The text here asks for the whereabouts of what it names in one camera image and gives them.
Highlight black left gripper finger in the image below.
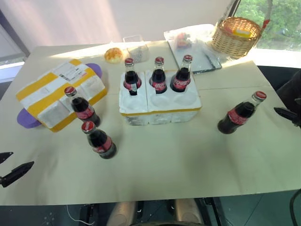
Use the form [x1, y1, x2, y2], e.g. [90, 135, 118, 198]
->
[0, 161, 35, 188]
[0, 151, 14, 165]

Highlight glass cola bottle red cap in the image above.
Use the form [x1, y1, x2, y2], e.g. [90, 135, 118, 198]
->
[81, 120, 117, 160]
[123, 57, 143, 96]
[169, 54, 192, 93]
[64, 86, 102, 128]
[150, 56, 168, 95]
[217, 90, 267, 135]

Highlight white package with yellow tape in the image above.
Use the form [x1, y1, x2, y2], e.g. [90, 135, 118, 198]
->
[16, 59, 107, 133]

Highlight white foam bottle tray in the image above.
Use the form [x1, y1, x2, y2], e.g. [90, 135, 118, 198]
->
[118, 69, 203, 127]

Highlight black rounded object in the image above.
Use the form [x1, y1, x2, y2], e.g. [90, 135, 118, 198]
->
[276, 69, 301, 113]

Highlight purple flat board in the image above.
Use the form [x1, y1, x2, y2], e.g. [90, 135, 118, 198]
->
[16, 63, 103, 129]

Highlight yellow block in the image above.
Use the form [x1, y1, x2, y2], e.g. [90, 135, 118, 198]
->
[232, 28, 254, 39]

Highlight beige rounded shape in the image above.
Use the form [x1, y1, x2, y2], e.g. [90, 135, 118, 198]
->
[172, 198, 203, 226]
[106, 200, 140, 226]

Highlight clear plastic bag colourful items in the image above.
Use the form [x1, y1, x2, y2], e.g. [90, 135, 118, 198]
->
[163, 23, 223, 71]

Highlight golden bread bun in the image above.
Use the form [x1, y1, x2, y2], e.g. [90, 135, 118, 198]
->
[104, 47, 124, 64]

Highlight clear plastic container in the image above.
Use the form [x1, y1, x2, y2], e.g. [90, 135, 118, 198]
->
[122, 35, 150, 63]

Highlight thin white cable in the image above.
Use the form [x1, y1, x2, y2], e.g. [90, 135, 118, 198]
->
[65, 204, 90, 224]

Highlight black cable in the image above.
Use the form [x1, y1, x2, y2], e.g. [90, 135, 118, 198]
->
[290, 187, 301, 226]

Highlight wicker basket with handle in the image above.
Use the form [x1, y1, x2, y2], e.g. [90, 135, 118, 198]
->
[211, 0, 274, 60]

